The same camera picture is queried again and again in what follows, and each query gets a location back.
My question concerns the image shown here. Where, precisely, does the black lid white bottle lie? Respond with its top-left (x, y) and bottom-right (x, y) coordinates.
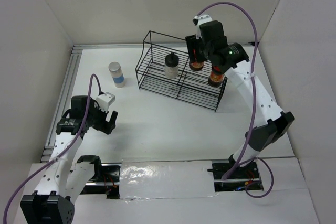
top-left (165, 52), bottom-right (179, 79)

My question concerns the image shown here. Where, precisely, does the red lid jar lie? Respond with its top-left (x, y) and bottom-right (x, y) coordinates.
top-left (208, 66), bottom-right (225, 87)
top-left (189, 61), bottom-right (204, 72)

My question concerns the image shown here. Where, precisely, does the black wire rack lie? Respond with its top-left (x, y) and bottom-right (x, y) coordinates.
top-left (135, 30), bottom-right (227, 112)

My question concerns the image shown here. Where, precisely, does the white glossy tape sheet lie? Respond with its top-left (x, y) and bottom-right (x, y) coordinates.
top-left (119, 161), bottom-right (216, 199)

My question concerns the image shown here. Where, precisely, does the purple cable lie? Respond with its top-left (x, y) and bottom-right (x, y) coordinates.
top-left (196, 1), bottom-right (274, 198)
top-left (2, 74), bottom-right (104, 224)

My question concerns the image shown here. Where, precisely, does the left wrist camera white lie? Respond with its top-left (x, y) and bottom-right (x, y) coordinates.
top-left (96, 92), bottom-right (116, 113)

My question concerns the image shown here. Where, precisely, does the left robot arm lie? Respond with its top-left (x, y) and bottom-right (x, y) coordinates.
top-left (20, 92), bottom-right (118, 223)

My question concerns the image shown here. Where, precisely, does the aluminium rail frame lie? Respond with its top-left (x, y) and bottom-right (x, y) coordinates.
top-left (56, 44), bottom-right (251, 163)

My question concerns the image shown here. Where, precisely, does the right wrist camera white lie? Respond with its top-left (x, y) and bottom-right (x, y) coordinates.
top-left (193, 14), bottom-right (212, 39)

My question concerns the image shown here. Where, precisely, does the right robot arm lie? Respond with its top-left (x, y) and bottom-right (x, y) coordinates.
top-left (185, 16), bottom-right (295, 180)

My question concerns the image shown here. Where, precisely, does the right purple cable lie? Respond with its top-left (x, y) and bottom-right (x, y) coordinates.
top-left (196, 1), bottom-right (274, 198)

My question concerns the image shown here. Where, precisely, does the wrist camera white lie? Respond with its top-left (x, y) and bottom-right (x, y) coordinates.
top-left (193, 14), bottom-right (212, 39)
top-left (96, 92), bottom-right (116, 113)

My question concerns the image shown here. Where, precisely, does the silver lid blue label bottle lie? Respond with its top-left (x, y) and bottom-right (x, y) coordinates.
top-left (108, 62), bottom-right (125, 88)

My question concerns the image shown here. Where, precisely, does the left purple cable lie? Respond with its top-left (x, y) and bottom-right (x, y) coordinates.
top-left (2, 74), bottom-right (104, 224)

